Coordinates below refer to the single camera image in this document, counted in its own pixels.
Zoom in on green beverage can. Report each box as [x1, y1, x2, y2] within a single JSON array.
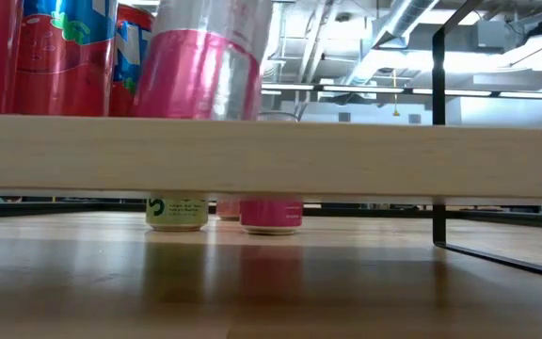
[[145, 195, 210, 233]]

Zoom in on pink and silver beverage can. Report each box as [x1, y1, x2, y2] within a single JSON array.
[[239, 198, 304, 236], [132, 0, 275, 121]]

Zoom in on wooden shelf black metal legs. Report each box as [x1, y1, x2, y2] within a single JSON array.
[[0, 0, 542, 283]]

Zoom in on red strawberry soda can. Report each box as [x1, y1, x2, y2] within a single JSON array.
[[14, 0, 120, 118], [108, 3, 155, 118]]

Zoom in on linear ceiling light track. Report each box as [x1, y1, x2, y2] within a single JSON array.
[[260, 82, 542, 101]]

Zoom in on large silver ventilation duct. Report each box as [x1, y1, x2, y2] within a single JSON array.
[[343, 0, 441, 89]]

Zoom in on yellow hanging cord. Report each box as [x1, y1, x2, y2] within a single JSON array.
[[391, 68, 402, 118]]

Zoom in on grey ceiling ventilation unit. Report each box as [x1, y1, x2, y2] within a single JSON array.
[[466, 18, 526, 53]]

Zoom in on black aluminium table frame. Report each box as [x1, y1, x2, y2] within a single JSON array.
[[0, 201, 542, 232]]

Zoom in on silver and salmon seltzer can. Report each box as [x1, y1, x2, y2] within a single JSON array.
[[215, 198, 243, 222]]

